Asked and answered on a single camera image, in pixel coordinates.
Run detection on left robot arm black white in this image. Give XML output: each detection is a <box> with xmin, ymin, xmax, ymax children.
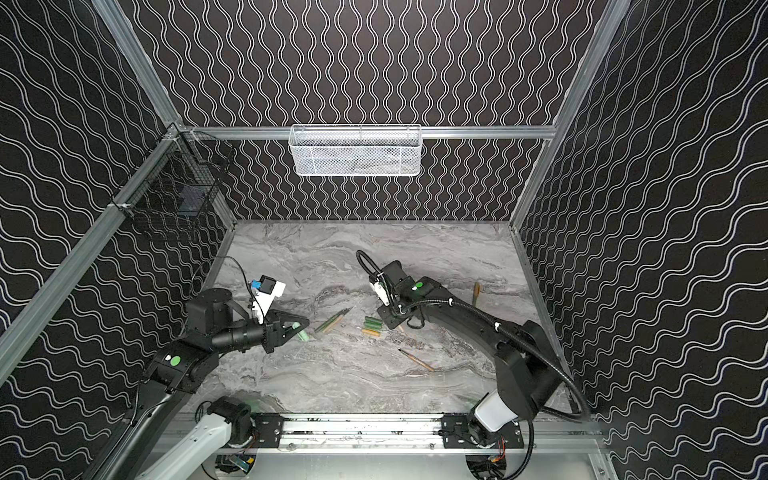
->
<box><xmin>83</xmin><ymin>288</ymin><xmax>310</xmax><ymax>479</ymax></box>

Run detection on aluminium horizontal rail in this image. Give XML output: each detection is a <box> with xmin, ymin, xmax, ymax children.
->
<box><xmin>0</xmin><ymin>134</ymin><xmax>181</xmax><ymax>385</ymax></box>
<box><xmin>184</xmin><ymin>125</ymin><xmax>556</xmax><ymax>141</ymax></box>

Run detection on black wire basket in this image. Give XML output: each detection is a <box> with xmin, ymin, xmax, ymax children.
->
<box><xmin>120</xmin><ymin>130</ymin><xmax>235</xmax><ymax>243</ymax></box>

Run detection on aluminium corner frame post right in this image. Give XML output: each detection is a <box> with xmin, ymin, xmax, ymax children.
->
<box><xmin>510</xmin><ymin>0</ymin><xmax>631</xmax><ymax>232</ymax></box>

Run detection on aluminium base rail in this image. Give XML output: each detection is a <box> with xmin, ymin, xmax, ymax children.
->
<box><xmin>137</xmin><ymin>411</ymin><xmax>607</xmax><ymax>457</ymax></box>

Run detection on aluminium back horizontal rail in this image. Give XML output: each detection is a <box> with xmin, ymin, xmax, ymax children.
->
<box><xmin>184</xmin><ymin>125</ymin><xmax>556</xmax><ymax>141</ymax></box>

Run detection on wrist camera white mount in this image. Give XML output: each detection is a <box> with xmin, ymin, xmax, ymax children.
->
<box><xmin>249</xmin><ymin>275</ymin><xmax>286</xmax><ymax>324</ymax></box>
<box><xmin>370</xmin><ymin>281</ymin><xmax>390</xmax><ymax>306</ymax></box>

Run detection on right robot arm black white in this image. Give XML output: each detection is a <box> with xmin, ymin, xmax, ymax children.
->
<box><xmin>368</xmin><ymin>261</ymin><xmax>591</xmax><ymax>446</ymax></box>

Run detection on aluminium corner frame post left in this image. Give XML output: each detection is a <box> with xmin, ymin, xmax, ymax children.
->
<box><xmin>92</xmin><ymin>0</ymin><xmax>182</xmax><ymax>126</ymax></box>

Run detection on aluminium left horizontal rail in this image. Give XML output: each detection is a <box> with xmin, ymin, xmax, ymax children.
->
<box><xmin>0</xmin><ymin>134</ymin><xmax>181</xmax><ymax>385</ymax></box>

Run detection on aluminium corner frame post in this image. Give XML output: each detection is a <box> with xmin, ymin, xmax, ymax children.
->
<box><xmin>510</xmin><ymin>0</ymin><xmax>631</xmax><ymax>232</ymax></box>
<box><xmin>92</xmin><ymin>0</ymin><xmax>182</xmax><ymax>126</ymax></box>

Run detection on tan pen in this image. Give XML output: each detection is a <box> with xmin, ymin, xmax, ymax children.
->
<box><xmin>398</xmin><ymin>349</ymin><xmax>436</xmax><ymax>372</ymax></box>
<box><xmin>323</xmin><ymin>315</ymin><xmax>345</xmax><ymax>334</ymax></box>

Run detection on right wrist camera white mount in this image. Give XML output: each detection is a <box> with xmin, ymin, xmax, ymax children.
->
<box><xmin>370</xmin><ymin>281</ymin><xmax>390</xmax><ymax>306</ymax></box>

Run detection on white wire mesh basket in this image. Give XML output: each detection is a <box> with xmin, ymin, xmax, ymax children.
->
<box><xmin>288</xmin><ymin>124</ymin><xmax>424</xmax><ymax>177</ymax></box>

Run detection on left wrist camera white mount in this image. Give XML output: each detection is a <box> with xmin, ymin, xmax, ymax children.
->
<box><xmin>249</xmin><ymin>275</ymin><xmax>286</xmax><ymax>324</ymax></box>

